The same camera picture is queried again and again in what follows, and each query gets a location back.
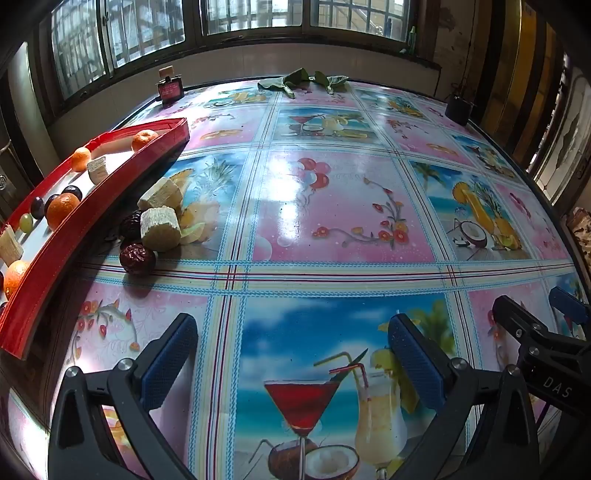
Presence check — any green leaf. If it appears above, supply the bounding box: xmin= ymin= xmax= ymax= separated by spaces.
xmin=257 ymin=68 xmax=310 ymax=99
xmin=310 ymin=71 xmax=350 ymax=94

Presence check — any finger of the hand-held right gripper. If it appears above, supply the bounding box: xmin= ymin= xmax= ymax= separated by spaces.
xmin=549 ymin=286 xmax=591 ymax=326
xmin=492 ymin=295 xmax=566 ymax=356

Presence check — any brown wooden door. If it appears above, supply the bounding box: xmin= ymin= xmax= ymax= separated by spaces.
xmin=480 ymin=0 xmax=591 ymax=153

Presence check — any dark red bottle wooden cap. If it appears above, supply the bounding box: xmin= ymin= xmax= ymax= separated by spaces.
xmin=156 ymin=67 xmax=184 ymax=103

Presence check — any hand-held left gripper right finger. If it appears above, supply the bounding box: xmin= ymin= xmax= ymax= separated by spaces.
xmin=388 ymin=314 xmax=541 ymax=480

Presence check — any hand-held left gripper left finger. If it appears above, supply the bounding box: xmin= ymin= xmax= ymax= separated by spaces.
xmin=48 ymin=313 xmax=199 ymax=480

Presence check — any red tray white inside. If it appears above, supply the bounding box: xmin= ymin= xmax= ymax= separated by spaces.
xmin=0 ymin=117 xmax=191 ymax=361

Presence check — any fruit print tablecloth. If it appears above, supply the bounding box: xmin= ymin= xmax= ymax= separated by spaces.
xmin=9 ymin=78 xmax=591 ymax=480

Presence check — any small black pot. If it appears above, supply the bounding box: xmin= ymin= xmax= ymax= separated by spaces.
xmin=444 ymin=92 xmax=472 ymax=126

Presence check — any window with metal bars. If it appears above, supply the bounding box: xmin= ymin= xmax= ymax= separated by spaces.
xmin=39 ymin=0 xmax=416 ymax=112

